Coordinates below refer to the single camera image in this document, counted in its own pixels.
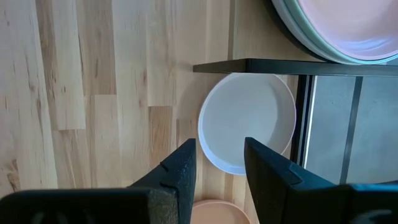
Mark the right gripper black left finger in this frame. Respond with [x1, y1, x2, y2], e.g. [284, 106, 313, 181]
[128, 138, 198, 224]

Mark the mint green plate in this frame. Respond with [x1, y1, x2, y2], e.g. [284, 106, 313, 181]
[282, 0, 398, 65]

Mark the wooden shelf with black frame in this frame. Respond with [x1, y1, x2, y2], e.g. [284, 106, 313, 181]
[192, 0, 398, 78]

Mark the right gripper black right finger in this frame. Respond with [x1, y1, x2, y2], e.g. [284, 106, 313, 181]
[243, 137, 354, 224]

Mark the white plate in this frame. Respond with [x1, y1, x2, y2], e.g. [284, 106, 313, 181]
[271, 0, 346, 64]
[198, 72, 297, 176]

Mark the peach orange plate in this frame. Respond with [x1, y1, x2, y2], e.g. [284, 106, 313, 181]
[190, 199, 251, 224]

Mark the grey metal bar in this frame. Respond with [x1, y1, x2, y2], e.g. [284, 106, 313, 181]
[338, 76, 364, 185]

